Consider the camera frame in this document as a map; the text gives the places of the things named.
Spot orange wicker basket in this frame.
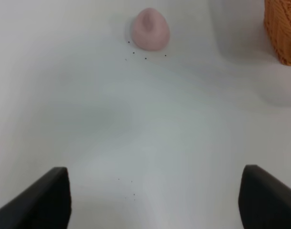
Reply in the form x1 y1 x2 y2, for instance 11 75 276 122
263 0 291 66

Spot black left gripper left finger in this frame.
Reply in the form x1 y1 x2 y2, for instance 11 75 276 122
0 167 72 229

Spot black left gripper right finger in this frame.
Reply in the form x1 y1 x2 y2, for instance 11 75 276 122
238 165 291 229

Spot pink peach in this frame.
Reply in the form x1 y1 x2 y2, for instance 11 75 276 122
131 8 171 51

